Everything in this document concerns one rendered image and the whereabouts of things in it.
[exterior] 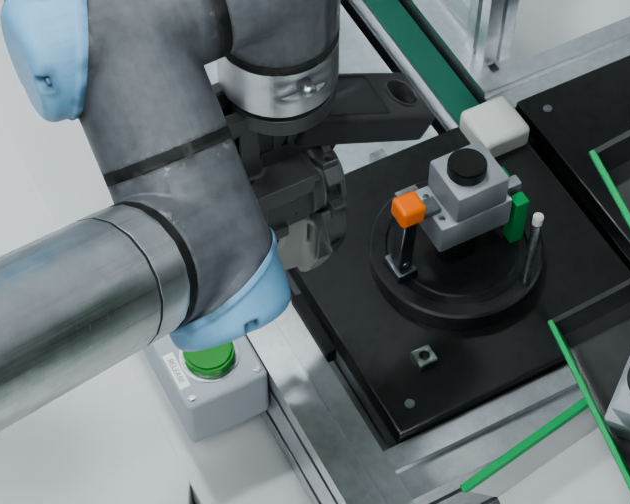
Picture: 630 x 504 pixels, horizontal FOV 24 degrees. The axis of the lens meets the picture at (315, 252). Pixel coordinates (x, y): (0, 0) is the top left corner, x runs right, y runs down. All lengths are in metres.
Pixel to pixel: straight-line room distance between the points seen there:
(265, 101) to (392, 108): 0.13
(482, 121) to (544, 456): 0.35
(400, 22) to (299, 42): 0.56
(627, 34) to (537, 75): 0.10
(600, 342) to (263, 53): 0.26
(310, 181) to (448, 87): 0.41
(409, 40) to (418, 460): 0.44
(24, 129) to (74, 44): 0.67
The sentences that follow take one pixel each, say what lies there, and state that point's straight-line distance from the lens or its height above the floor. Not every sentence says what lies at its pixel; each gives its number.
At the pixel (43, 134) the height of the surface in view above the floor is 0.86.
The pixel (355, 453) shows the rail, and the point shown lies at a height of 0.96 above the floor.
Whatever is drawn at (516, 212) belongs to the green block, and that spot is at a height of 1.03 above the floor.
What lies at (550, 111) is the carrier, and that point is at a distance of 1.30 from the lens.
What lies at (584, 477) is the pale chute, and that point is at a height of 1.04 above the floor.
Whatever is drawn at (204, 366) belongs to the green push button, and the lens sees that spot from 1.13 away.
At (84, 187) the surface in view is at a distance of 1.39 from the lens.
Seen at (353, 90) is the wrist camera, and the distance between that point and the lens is 0.97.
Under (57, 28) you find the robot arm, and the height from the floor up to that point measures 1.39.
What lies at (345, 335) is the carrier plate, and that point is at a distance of 1.15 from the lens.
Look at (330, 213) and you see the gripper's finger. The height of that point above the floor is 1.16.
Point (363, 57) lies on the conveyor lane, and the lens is 1.40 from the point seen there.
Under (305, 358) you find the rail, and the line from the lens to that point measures 1.15.
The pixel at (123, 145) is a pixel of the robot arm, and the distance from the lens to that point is 0.78.
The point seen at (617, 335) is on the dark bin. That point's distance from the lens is 0.89.
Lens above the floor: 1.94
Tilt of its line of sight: 55 degrees down
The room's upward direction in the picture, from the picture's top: straight up
